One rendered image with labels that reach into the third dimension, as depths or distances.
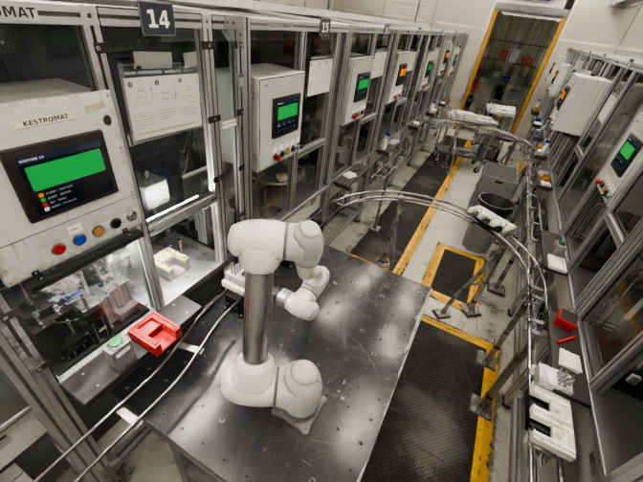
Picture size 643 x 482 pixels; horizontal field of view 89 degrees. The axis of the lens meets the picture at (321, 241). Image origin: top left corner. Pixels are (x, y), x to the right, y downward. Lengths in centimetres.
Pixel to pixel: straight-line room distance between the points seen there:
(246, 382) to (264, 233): 58
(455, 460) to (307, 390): 133
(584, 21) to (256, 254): 859
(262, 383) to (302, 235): 60
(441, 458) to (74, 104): 240
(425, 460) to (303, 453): 104
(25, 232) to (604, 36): 913
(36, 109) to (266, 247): 68
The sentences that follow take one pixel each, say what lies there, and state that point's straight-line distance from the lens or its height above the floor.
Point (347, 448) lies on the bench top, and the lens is 155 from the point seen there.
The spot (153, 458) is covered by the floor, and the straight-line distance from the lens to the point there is 232.
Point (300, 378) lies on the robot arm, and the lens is 133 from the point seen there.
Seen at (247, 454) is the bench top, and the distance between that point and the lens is 151.
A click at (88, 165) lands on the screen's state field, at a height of 165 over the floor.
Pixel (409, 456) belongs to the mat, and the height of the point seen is 1.
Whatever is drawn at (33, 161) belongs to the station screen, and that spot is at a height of 170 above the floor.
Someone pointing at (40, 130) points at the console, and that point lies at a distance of 113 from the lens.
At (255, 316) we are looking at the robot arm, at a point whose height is 118.
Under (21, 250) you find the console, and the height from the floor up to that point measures 146.
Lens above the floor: 209
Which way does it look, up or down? 35 degrees down
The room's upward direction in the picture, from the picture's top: 8 degrees clockwise
